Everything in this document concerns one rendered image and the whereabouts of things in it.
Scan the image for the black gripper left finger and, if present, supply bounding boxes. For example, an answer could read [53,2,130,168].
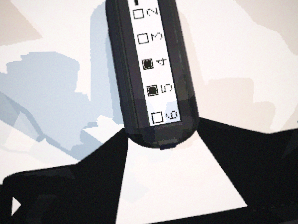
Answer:
[3,128,128,224]

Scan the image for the dark grey switch panel with green rocker switches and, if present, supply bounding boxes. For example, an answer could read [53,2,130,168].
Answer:
[105,0,200,150]

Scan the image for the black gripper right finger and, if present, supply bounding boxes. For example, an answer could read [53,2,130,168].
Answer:
[196,117,298,206]

